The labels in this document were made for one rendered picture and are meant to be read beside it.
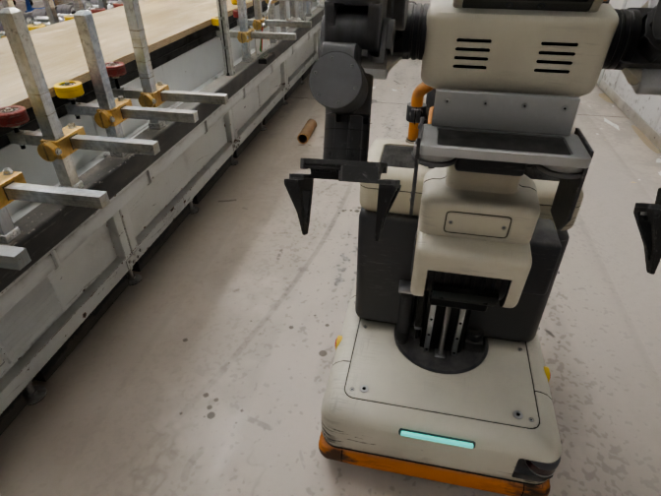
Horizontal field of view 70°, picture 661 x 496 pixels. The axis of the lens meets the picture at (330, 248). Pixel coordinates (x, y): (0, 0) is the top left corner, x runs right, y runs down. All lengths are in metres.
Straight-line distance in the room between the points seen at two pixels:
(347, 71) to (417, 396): 0.99
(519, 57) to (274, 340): 1.36
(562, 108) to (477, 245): 0.29
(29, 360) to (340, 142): 1.45
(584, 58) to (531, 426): 0.88
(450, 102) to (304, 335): 1.25
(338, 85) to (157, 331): 1.60
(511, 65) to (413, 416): 0.87
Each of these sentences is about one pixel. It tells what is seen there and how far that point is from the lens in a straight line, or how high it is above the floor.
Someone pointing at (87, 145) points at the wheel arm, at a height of 0.83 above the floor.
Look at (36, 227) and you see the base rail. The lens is 1.38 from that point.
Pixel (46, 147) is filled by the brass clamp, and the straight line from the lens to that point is 1.44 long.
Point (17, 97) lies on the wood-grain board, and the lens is 1.71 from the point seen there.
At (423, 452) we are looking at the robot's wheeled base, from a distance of 1.36.
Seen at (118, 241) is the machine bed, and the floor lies 0.25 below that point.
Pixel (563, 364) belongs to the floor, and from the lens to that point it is 1.96.
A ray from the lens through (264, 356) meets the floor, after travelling 1.81.
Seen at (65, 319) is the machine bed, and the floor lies 0.17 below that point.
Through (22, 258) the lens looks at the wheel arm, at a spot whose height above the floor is 0.83.
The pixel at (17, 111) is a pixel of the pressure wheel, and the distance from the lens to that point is 1.55.
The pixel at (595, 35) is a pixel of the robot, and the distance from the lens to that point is 0.85.
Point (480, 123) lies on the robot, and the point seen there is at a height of 1.05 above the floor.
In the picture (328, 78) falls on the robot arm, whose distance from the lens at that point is 0.52.
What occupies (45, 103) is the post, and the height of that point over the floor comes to 0.95.
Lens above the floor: 1.33
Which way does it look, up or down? 35 degrees down
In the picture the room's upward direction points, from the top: straight up
